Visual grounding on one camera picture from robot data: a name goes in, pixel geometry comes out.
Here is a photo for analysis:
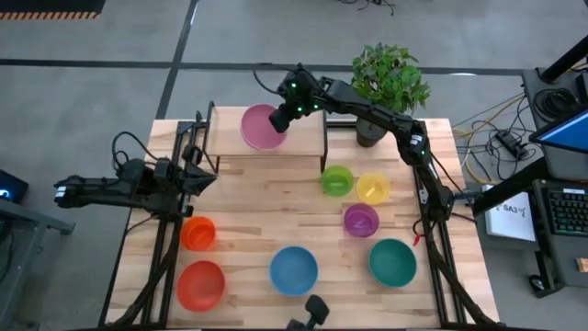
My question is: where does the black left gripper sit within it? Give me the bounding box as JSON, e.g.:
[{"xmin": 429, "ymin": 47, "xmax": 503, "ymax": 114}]
[{"xmin": 153, "ymin": 145, "xmax": 219, "ymax": 197}]

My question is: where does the large pink bowl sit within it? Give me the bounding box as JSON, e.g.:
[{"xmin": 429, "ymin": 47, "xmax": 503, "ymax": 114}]
[{"xmin": 240, "ymin": 103, "xmax": 288, "ymax": 152}]

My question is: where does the wooden shelf with black legs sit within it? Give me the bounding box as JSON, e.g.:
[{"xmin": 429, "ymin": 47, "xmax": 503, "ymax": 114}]
[{"xmin": 201, "ymin": 100, "xmax": 330, "ymax": 175}]

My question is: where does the small translucent orange bowl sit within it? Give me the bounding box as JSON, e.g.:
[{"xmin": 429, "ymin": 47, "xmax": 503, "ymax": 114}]
[{"xmin": 179, "ymin": 216, "xmax": 217, "ymax": 252}]

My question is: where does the small translucent green bowl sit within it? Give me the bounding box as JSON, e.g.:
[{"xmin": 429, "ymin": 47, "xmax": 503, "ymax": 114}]
[{"xmin": 321, "ymin": 165, "xmax": 356, "ymax": 199}]

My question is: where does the dark plant pot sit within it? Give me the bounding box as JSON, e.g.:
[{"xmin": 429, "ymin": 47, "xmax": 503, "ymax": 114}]
[{"xmin": 356, "ymin": 114, "xmax": 389, "ymax": 149}]

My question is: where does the large red-orange bowl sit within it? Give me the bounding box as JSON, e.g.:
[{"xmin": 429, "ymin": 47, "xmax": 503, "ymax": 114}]
[{"xmin": 176, "ymin": 260, "xmax": 227, "ymax": 314}]

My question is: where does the green leafy plant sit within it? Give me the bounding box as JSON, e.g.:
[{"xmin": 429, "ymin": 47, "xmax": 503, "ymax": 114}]
[{"xmin": 351, "ymin": 41, "xmax": 432, "ymax": 116}]

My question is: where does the small translucent yellow bowl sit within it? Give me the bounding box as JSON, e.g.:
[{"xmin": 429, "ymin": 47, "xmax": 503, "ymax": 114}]
[{"xmin": 356, "ymin": 172, "xmax": 391, "ymax": 206}]

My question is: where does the small translucent purple bowl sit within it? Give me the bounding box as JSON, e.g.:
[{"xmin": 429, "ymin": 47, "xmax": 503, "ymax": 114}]
[{"xmin": 343, "ymin": 202, "xmax": 380, "ymax": 239}]

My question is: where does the large blue bowl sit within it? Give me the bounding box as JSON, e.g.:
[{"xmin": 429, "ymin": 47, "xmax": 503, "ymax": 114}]
[{"xmin": 268, "ymin": 245, "xmax": 320, "ymax": 297}]

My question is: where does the black dumbbell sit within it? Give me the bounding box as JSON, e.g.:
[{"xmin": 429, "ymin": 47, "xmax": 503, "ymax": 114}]
[{"xmin": 287, "ymin": 294, "xmax": 331, "ymax": 331}]

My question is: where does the grey side table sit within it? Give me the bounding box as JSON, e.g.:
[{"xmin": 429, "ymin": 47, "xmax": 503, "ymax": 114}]
[{"xmin": 0, "ymin": 197, "xmax": 77, "ymax": 330}]

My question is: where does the large teal green bowl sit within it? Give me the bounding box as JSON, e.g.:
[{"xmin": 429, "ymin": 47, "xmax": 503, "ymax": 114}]
[{"xmin": 367, "ymin": 237, "xmax": 418, "ymax": 289}]

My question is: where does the black device with blue light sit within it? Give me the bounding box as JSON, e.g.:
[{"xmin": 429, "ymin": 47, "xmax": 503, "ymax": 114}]
[{"xmin": 0, "ymin": 168, "xmax": 29, "ymax": 204}]

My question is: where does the black power strip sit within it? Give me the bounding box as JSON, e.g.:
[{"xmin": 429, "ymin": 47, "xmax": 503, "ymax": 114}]
[{"xmin": 494, "ymin": 129, "xmax": 530, "ymax": 161}]

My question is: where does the black mat with hazard stripes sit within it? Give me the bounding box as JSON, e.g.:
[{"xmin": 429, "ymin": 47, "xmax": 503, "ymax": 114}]
[{"xmin": 0, "ymin": 0, "xmax": 107, "ymax": 21}]

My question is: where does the black slanted stand bar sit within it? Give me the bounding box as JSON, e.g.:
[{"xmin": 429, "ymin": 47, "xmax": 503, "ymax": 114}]
[{"xmin": 471, "ymin": 157, "xmax": 552, "ymax": 217}]

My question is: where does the white box with print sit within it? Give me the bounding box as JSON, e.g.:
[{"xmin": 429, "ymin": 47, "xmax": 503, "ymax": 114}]
[{"xmin": 483, "ymin": 200, "xmax": 537, "ymax": 243}]

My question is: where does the laptop screen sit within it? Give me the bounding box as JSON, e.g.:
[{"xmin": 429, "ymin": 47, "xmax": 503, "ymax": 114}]
[{"xmin": 527, "ymin": 108, "xmax": 588, "ymax": 155}]

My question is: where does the black keyboard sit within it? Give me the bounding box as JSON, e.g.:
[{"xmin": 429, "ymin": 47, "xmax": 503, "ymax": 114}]
[{"xmin": 546, "ymin": 187, "xmax": 588, "ymax": 238}]

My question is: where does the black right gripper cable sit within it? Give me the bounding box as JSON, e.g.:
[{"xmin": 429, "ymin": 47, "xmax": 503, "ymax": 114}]
[{"xmin": 252, "ymin": 63, "xmax": 295, "ymax": 96}]

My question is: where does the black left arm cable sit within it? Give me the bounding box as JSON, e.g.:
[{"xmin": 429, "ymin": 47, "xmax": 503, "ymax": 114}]
[{"xmin": 111, "ymin": 131, "xmax": 160, "ymax": 172}]

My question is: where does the yellow floor cable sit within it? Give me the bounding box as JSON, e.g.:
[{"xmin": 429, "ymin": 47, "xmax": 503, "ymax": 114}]
[{"xmin": 452, "ymin": 94, "xmax": 527, "ymax": 185}]

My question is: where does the coiled black cable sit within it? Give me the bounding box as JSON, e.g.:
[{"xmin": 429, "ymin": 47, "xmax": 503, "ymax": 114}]
[{"xmin": 534, "ymin": 86, "xmax": 582, "ymax": 121}]

